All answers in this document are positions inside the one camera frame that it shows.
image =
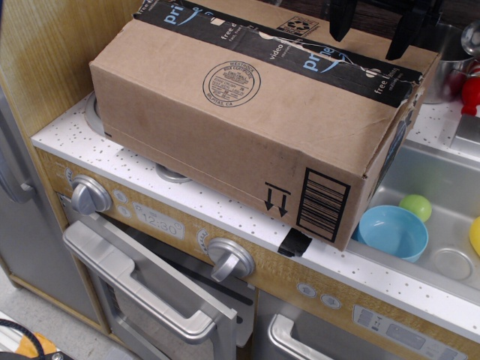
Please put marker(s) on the silver stove burner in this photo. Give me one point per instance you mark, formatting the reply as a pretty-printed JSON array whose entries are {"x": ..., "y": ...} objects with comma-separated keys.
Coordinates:
[{"x": 170, "y": 176}]

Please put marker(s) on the silver toy sink basin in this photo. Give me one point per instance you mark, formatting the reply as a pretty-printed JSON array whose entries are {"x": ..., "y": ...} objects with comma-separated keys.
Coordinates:
[{"x": 451, "y": 184}]

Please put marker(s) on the silver toy oven door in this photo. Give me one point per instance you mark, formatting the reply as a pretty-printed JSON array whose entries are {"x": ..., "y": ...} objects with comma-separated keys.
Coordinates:
[{"x": 159, "y": 301}]

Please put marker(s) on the red toy bottle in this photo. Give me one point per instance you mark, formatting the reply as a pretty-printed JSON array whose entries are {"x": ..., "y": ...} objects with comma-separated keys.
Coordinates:
[{"x": 470, "y": 92}]

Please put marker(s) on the silver metal pot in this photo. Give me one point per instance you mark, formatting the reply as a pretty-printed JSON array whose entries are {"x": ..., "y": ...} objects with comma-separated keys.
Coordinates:
[{"x": 454, "y": 64}]

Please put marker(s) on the left silver stove knob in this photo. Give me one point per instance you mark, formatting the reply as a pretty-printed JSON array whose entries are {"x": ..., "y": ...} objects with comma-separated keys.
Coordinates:
[{"x": 89, "y": 196}]

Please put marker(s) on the green plastic ball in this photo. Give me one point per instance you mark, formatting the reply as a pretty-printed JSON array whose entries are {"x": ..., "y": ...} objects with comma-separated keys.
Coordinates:
[{"x": 418, "y": 205}]

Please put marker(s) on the silver ladle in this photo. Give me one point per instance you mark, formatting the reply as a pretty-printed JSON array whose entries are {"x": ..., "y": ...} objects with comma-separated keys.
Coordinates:
[{"x": 470, "y": 39}]

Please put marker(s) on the right silver stove knob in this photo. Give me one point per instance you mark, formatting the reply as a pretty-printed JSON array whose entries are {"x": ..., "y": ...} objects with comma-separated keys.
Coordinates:
[{"x": 229, "y": 258}]

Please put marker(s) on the blue plastic bowl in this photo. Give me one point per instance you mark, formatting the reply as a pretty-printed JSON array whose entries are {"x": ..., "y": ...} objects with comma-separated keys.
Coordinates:
[{"x": 393, "y": 230}]

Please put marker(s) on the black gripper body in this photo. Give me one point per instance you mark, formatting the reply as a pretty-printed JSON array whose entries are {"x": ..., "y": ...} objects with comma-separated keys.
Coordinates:
[{"x": 430, "y": 10}]

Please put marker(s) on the black tape piece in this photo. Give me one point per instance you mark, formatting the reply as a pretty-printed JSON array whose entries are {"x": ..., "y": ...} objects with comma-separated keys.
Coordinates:
[{"x": 294, "y": 244}]

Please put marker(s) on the large brown cardboard box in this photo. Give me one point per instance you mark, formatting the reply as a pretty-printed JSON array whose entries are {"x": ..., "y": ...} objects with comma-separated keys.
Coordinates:
[{"x": 261, "y": 104}]

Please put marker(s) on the silver stove knob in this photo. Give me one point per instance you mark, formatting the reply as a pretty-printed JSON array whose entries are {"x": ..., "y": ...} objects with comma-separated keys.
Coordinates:
[
  {"x": 89, "y": 196},
  {"x": 229, "y": 258}
]

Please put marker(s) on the grey toy refrigerator door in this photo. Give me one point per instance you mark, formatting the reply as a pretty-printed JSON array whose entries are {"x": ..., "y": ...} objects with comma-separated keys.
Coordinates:
[{"x": 32, "y": 249}]

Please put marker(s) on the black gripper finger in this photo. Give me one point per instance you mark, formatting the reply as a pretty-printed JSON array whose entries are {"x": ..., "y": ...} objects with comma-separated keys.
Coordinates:
[
  {"x": 341, "y": 17},
  {"x": 406, "y": 31}
]

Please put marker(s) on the wooden toy kitchen cabinet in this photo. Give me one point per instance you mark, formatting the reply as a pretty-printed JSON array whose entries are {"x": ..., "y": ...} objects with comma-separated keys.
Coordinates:
[{"x": 46, "y": 47}]

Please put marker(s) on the yellow plastic ball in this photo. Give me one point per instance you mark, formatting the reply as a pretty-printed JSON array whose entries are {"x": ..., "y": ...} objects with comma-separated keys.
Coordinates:
[{"x": 474, "y": 235}]

